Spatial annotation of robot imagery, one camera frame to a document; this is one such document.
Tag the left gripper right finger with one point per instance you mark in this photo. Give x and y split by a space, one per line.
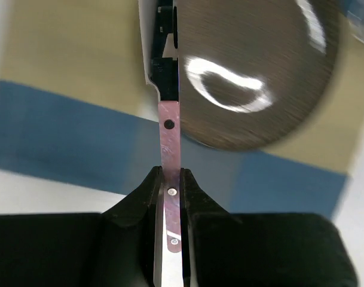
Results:
257 249

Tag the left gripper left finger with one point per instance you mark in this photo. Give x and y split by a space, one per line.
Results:
113 248

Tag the pink handled knife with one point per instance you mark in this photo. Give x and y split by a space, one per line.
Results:
159 35

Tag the blue beige cloth placemat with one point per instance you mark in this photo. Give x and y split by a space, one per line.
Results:
78 124

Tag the dark olive round plate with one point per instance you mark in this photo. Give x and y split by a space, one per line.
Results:
251 72

